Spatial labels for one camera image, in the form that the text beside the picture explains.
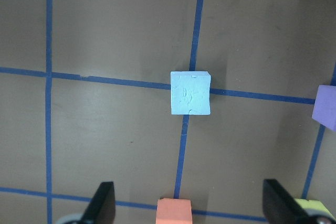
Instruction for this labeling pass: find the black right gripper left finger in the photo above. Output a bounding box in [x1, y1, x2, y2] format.
[80, 182, 116, 224]

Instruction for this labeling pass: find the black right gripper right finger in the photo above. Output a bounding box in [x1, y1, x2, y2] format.
[262, 179, 315, 224]

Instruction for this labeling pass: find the light blue block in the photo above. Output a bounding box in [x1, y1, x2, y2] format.
[170, 71, 211, 115]

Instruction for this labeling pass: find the yellow block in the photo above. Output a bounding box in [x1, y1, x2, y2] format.
[295, 199, 335, 219]

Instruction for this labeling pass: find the orange block inner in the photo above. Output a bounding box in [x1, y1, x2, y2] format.
[155, 198, 193, 224]

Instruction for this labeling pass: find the purple block near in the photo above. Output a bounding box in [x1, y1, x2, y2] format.
[312, 85, 336, 132]

